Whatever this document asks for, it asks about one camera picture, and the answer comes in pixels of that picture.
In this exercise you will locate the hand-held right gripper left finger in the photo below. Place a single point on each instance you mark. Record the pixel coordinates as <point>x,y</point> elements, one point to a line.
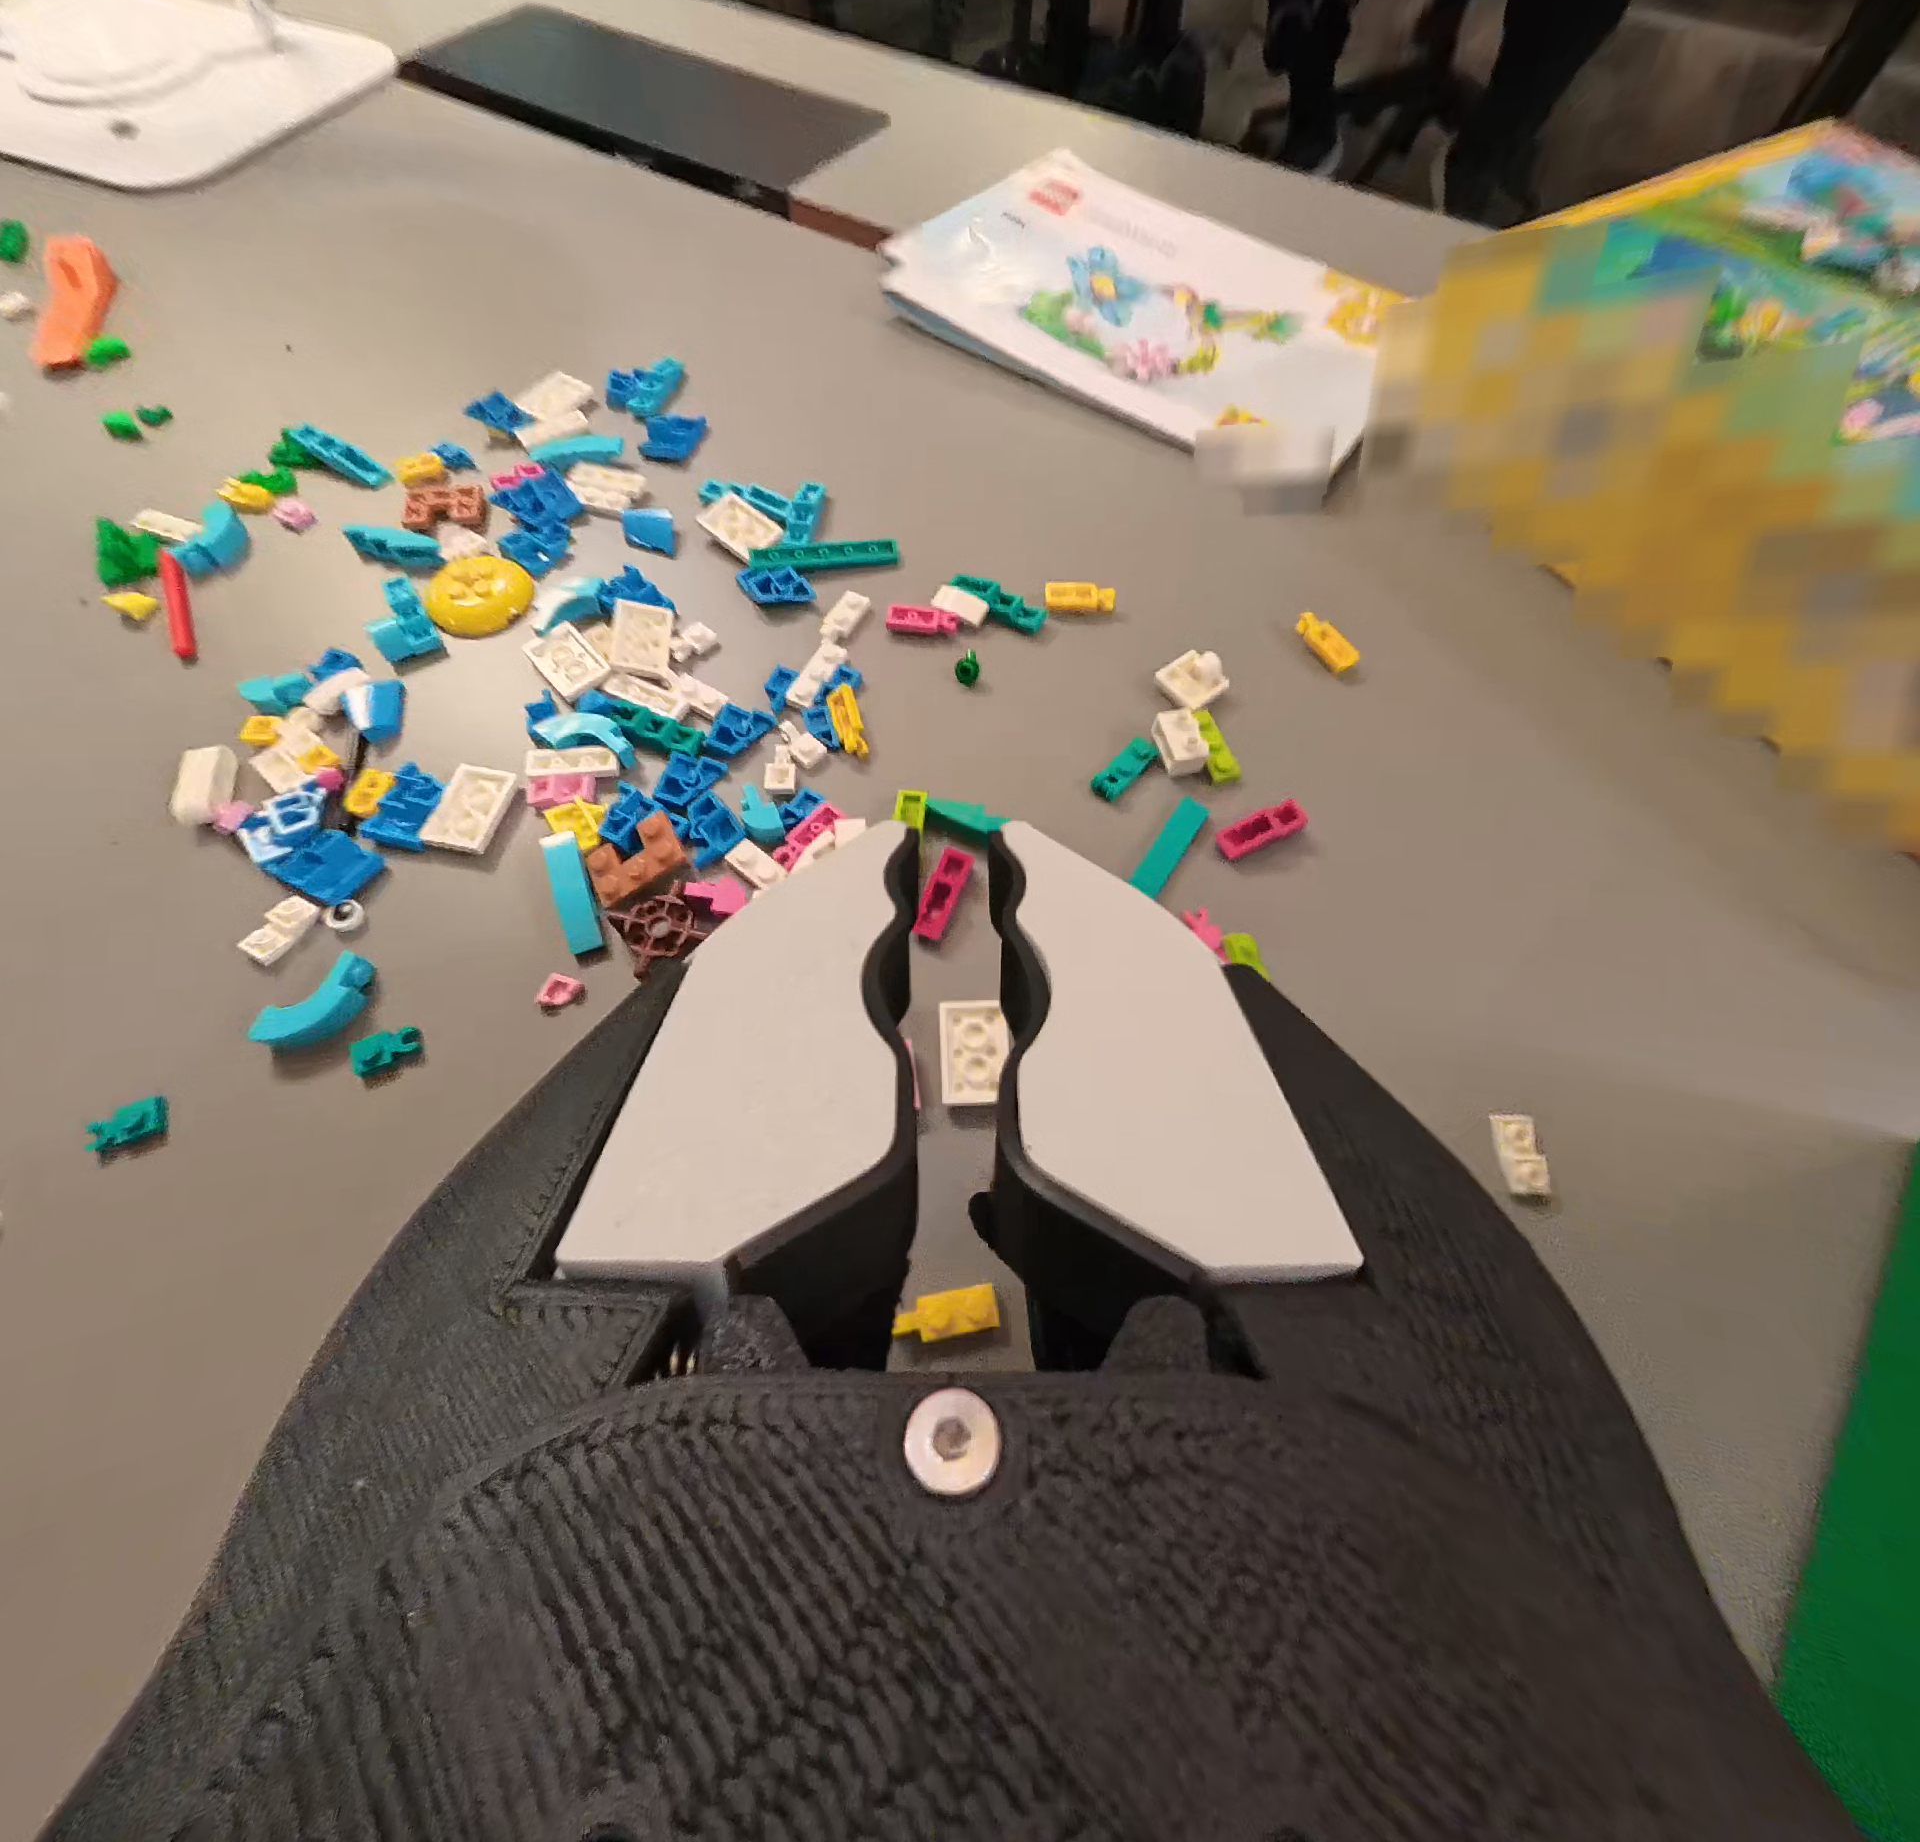
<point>757,1078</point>

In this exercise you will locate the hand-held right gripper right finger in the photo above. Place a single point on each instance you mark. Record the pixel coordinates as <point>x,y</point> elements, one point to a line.
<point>1155,1078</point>

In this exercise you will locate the pile of lego bricks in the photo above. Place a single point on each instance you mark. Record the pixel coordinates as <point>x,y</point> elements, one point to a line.
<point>481,598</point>

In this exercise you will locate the yellow lego plate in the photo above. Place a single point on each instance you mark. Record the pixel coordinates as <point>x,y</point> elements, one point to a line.
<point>949,1316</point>

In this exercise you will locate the small white lego plate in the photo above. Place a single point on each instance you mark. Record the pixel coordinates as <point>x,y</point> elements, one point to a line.
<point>1520,1152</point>

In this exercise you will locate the lego instruction booklet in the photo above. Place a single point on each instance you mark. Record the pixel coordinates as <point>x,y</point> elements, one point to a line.
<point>1111,281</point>

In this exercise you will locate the green lego baseplate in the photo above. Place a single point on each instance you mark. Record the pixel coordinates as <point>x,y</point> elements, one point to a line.
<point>1860,1512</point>

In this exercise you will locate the orange lego piece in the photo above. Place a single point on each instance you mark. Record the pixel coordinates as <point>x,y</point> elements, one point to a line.
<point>71,296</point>

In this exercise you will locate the colourful lego box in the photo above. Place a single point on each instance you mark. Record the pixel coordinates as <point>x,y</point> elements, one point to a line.
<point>1808,259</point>

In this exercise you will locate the black flat tablet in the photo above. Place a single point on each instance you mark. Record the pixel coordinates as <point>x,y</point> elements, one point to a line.
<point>646,100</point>

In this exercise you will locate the black office chair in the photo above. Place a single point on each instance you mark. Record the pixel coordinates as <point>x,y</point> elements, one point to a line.
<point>1290,41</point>

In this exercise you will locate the white stand base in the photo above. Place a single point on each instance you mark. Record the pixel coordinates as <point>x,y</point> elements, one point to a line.
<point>165,95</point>

